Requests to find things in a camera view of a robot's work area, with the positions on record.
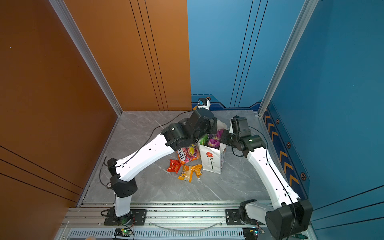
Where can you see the green circuit board left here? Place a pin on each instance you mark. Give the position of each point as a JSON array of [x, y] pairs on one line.
[[123, 234]]

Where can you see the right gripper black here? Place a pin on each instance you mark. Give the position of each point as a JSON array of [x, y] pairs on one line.
[[224, 138]]

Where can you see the red snack packet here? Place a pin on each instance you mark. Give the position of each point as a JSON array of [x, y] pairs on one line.
[[174, 166]]

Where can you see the purple grape candy bag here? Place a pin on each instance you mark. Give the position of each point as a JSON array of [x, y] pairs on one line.
[[214, 141]]

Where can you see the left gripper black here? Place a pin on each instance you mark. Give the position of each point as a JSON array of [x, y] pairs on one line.
[[213, 125]]

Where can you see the green handled screwdriver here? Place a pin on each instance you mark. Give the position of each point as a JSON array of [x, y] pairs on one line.
[[300, 236]]

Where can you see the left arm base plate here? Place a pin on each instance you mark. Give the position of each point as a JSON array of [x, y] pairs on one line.
[[135, 217]]

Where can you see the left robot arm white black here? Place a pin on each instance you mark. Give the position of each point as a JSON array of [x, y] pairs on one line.
[[173, 137]]

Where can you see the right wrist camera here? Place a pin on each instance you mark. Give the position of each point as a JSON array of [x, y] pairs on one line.
[[240, 127]]

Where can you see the colourful candy bag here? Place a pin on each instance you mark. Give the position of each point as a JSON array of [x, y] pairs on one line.
[[189, 154]]

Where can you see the orange snack packet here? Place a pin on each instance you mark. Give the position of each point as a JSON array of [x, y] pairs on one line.
[[186, 174], [196, 170]]

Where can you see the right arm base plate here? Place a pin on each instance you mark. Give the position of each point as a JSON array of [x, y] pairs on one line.
[[233, 217]]

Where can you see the aluminium rail frame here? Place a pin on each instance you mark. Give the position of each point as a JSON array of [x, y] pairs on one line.
[[201, 220]]

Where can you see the white paper bag with flowers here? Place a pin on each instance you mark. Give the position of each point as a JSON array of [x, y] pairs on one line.
[[213, 159]]

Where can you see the large green chips bag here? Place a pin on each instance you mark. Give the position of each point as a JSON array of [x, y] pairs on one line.
[[204, 140]]

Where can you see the circuit board right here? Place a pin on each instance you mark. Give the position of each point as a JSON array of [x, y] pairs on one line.
[[252, 233]]

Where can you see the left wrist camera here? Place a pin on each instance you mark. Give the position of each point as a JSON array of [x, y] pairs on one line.
[[203, 103]]

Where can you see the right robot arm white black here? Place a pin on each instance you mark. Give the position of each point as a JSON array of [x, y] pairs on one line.
[[287, 214]]

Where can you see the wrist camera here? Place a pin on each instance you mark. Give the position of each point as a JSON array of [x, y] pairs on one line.
[[240, 127], [203, 103]]

